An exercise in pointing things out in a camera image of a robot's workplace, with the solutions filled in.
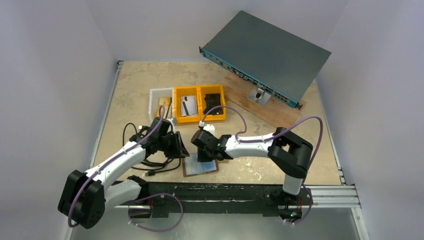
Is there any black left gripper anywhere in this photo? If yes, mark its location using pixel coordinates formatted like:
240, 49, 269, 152
158, 131, 189, 159

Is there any brown leather card holder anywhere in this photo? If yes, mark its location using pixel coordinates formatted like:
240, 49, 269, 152
182, 155, 219, 177

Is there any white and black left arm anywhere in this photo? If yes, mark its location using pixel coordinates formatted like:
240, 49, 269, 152
57, 117, 190, 229

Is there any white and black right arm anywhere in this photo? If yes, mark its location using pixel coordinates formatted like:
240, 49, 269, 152
190, 127, 313, 204

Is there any silver cards stack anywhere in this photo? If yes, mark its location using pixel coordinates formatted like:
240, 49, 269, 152
180, 95, 198, 117

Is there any gold cards stack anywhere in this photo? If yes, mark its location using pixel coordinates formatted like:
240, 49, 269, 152
156, 97, 173, 118

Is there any black cards stack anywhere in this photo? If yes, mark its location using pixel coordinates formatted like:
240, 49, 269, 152
203, 93, 223, 115

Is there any yellow bin left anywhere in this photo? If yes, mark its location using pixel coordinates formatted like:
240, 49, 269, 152
173, 86, 200, 124

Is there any yellow bin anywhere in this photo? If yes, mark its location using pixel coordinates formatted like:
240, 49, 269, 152
198, 84, 227, 122
173, 86, 200, 124

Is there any white plastic bin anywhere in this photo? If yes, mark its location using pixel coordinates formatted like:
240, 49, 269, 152
148, 87, 175, 123

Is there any yellow bin right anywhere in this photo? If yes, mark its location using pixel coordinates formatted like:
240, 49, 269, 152
198, 84, 227, 122

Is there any wooden board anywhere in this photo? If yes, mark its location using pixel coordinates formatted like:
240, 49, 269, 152
221, 73, 312, 134

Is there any black usb cable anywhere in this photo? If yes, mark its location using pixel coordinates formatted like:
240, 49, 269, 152
122, 122, 182, 178

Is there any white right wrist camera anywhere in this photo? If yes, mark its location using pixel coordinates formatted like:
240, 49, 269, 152
198, 121, 216, 136

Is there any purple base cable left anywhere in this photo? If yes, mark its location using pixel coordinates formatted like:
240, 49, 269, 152
127, 192, 184, 233

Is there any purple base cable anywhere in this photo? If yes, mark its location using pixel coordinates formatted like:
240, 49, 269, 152
281, 185, 315, 226
127, 192, 184, 233

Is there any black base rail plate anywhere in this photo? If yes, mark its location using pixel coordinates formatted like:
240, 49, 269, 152
121, 179, 314, 220

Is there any metal bracket with knob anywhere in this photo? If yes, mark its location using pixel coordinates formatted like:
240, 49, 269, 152
248, 88, 271, 106

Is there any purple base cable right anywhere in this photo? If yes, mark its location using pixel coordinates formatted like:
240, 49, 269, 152
281, 185, 315, 226

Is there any blue grey network switch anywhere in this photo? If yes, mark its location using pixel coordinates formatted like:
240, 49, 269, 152
199, 10, 331, 110

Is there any aluminium frame rail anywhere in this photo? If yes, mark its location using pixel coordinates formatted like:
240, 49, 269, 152
308, 185, 361, 208

